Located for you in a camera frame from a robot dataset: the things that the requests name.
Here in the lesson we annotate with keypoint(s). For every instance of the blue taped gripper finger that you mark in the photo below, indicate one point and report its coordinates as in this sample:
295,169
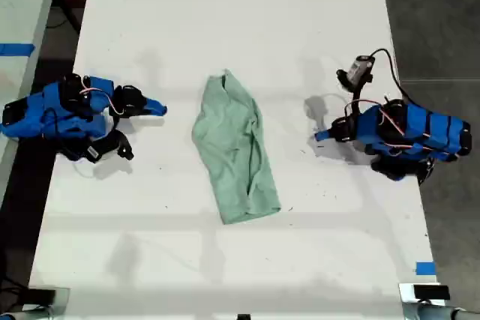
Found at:
324,138
155,104
327,132
152,111

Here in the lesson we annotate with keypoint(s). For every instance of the pale green T-shirt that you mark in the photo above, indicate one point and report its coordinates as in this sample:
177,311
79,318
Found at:
232,147

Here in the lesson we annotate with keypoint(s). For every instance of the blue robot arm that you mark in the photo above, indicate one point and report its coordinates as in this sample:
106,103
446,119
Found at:
420,130
56,125

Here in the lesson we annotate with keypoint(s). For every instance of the long blue tape strip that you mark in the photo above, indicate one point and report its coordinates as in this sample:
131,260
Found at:
17,49

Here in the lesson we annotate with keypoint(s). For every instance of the pale side table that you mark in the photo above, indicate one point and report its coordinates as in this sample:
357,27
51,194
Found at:
18,5

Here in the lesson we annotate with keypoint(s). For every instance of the short blue tape strip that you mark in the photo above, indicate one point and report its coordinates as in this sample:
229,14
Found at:
425,268

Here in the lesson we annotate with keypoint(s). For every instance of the small black box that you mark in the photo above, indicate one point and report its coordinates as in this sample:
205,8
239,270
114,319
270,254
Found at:
42,295
431,292

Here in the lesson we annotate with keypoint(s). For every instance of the tiny black edge clip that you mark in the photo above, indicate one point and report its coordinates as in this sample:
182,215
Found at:
243,317

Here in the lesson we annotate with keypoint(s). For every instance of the metal pipe clamp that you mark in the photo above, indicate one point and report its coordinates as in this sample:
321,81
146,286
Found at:
33,312
431,311

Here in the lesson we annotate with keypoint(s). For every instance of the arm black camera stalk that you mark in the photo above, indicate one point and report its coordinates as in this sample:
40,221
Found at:
357,97

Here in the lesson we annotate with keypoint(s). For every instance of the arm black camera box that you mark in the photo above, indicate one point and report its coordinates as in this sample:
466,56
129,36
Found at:
112,145
356,69

